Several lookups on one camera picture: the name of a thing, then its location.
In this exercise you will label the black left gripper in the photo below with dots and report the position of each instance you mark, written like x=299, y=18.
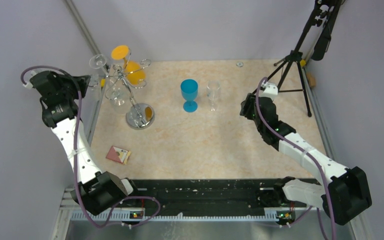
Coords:
x=80, y=81

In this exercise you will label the chrome wine glass rack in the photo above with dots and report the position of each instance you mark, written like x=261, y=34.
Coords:
x=140, y=115

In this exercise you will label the blue plastic wine glass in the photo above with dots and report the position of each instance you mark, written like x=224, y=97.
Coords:
x=189, y=92

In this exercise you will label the clear tall wine glass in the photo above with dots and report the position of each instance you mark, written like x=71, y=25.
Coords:
x=213, y=94

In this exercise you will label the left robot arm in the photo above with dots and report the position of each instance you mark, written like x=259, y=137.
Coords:
x=94, y=189

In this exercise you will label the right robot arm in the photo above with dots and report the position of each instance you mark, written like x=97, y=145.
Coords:
x=342, y=192

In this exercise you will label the orange plastic wine glass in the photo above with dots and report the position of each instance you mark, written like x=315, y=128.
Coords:
x=132, y=70

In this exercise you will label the red triangular card box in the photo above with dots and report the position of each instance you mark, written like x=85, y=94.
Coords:
x=118, y=155

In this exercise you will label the small metal washer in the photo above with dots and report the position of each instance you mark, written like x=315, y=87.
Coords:
x=239, y=64

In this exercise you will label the black tripod stand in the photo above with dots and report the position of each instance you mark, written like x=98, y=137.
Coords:
x=313, y=44

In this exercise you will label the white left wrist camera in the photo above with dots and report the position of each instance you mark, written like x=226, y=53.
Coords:
x=28, y=85

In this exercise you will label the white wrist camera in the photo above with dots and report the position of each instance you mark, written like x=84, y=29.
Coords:
x=269, y=90
x=28, y=85

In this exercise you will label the black base frame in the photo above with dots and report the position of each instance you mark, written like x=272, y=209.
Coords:
x=208, y=198

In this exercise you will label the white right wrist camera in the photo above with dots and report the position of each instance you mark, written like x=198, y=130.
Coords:
x=269, y=90

